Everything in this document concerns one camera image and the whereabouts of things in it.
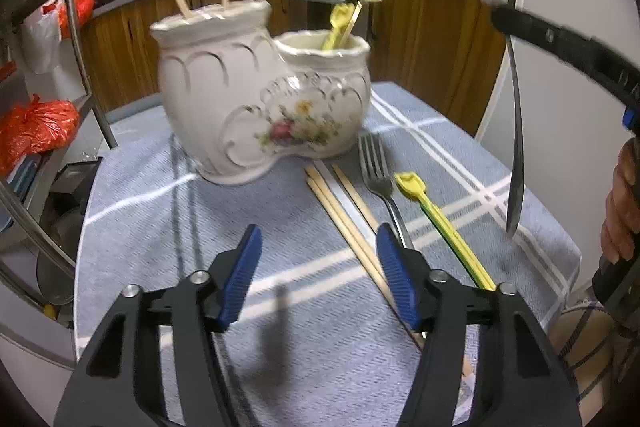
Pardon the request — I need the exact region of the yellow plastic scoop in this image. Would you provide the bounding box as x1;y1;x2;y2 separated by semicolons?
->
394;171;497;291
321;3;355;51

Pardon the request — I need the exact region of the silver spoon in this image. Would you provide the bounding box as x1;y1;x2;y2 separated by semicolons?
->
476;0;526;237

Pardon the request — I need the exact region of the person's right hand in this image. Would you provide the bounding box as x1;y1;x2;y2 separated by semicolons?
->
601;139;640;265

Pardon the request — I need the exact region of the silver fork on cloth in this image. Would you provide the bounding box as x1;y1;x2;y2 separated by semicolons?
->
358;133;413;249

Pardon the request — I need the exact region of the grey striped table cloth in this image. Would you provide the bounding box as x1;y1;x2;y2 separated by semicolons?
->
74;82;582;426

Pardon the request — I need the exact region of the white ceramic double utensil holder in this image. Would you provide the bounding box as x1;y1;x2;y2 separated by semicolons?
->
150;0;371;185

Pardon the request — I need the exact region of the red plastic bag lower shelf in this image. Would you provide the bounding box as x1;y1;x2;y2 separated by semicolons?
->
0;94;80;176

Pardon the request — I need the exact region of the yellow plastic scoop in holder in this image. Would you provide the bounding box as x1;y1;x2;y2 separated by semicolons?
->
321;3;355;51

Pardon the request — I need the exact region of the stainless steel shelf rack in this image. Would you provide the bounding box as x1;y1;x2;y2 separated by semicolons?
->
1;0;115;366

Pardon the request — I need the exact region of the white plastic bag hanging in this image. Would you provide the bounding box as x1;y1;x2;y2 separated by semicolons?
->
18;0;62;75

